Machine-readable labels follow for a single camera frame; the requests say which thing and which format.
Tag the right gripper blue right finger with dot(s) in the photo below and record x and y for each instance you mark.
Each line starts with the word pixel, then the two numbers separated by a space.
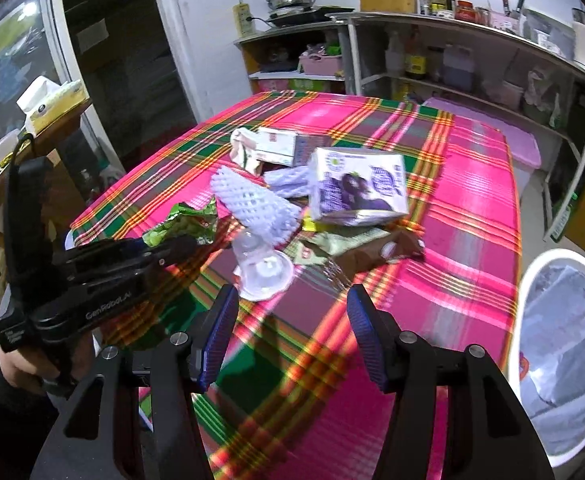
pixel 376 333

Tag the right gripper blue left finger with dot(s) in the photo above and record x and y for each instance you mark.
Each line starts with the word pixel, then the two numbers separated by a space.
pixel 214 335

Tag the clear plastic cup lid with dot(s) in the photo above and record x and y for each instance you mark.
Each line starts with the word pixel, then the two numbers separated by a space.
pixel 263 272

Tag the green snack wrapper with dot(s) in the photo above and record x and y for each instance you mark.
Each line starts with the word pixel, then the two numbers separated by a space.
pixel 185 220

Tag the brown snack wrapper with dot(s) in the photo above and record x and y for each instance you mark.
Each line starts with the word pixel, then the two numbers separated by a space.
pixel 353 251

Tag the large white foam fruit net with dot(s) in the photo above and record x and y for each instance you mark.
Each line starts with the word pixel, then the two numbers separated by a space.
pixel 258 209

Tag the purple white milk carton box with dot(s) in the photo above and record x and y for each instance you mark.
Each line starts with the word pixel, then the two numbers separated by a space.
pixel 357 186

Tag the white medicine box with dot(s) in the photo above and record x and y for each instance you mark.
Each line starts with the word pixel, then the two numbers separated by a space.
pixel 288 148

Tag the small white foam fruit net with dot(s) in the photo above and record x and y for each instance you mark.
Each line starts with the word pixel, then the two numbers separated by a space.
pixel 290 182

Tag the cream paper bag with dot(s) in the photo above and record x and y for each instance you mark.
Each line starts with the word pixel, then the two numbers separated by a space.
pixel 243 151

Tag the white plastic trash bag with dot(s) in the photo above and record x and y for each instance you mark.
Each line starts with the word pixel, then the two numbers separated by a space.
pixel 552 352

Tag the white round trash bin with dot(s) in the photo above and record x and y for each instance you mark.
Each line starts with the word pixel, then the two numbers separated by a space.
pixel 513 369

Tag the left hand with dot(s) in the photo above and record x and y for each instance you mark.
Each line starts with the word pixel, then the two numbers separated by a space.
pixel 26 369

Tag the pink plaid tablecloth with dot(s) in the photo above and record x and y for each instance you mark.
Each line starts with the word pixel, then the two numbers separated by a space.
pixel 293 400

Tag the tissue box on ledge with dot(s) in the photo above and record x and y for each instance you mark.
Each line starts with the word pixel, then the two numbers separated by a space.
pixel 44 101

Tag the pink lid storage box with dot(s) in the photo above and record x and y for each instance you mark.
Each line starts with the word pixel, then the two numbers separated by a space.
pixel 522 144

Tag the pink plastic basket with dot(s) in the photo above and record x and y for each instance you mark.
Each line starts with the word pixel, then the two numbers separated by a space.
pixel 316 61

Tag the white power strip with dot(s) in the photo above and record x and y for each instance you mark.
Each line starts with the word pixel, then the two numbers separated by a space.
pixel 243 19

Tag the white metal shelf unit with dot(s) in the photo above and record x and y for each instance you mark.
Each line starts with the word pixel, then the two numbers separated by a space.
pixel 408 56

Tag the black induction cooker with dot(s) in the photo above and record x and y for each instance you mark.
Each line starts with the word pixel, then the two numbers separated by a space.
pixel 303 16

